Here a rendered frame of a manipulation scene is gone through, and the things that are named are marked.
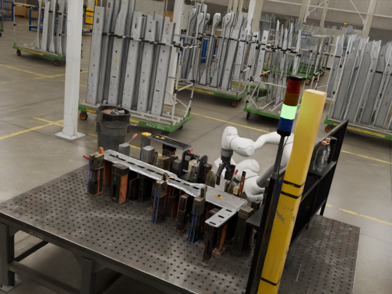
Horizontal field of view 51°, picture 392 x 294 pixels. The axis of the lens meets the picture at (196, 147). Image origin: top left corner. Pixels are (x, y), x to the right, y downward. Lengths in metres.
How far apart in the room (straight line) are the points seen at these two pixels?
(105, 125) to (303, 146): 4.10
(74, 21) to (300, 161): 4.96
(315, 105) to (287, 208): 0.59
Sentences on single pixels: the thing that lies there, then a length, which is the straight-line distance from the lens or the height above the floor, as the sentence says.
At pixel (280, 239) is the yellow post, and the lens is 2.42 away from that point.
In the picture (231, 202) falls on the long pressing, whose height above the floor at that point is 1.00.
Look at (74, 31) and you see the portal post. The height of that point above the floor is 1.67.
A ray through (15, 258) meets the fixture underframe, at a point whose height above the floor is 0.23.
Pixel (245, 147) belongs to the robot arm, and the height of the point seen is 1.48.
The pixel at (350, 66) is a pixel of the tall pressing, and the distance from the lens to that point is 9.74.
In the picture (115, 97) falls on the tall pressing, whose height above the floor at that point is 0.47.
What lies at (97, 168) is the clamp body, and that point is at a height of 0.95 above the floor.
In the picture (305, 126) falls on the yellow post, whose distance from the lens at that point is 2.18.
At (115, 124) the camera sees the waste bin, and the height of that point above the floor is 0.58.
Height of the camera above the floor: 2.34
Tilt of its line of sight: 19 degrees down
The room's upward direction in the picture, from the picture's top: 9 degrees clockwise
